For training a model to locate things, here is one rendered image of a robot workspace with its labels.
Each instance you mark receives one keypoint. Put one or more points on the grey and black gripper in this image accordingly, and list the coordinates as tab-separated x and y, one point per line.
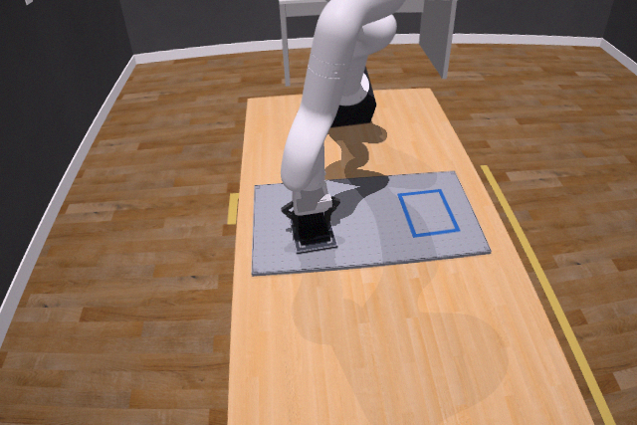
294	215

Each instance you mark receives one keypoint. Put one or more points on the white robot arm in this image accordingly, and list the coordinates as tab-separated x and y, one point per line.
333	64

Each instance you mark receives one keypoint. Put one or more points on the blue tape outline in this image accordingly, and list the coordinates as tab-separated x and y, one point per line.
457	229

